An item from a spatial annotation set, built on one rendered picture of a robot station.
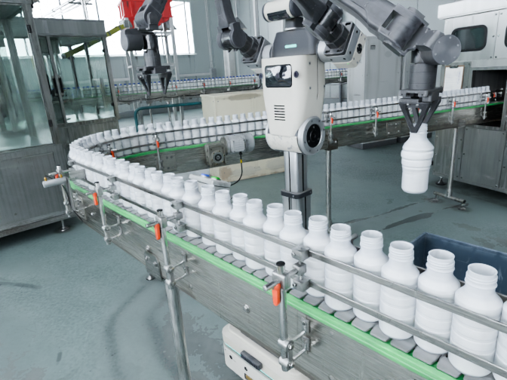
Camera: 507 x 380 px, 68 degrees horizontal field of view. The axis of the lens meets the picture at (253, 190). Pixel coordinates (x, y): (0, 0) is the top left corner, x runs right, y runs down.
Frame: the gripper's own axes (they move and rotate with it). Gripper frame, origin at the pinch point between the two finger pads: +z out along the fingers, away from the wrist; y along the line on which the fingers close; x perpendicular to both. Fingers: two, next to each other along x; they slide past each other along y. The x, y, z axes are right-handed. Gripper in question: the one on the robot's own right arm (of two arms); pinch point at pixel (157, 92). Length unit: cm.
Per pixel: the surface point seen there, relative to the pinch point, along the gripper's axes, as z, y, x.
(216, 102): 32, -232, -271
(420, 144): 13, -17, 90
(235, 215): 27, 17, 62
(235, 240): 34, 18, 62
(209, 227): 34, 17, 50
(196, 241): 40, 18, 44
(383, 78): 24, -554, -215
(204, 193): 24, 17, 49
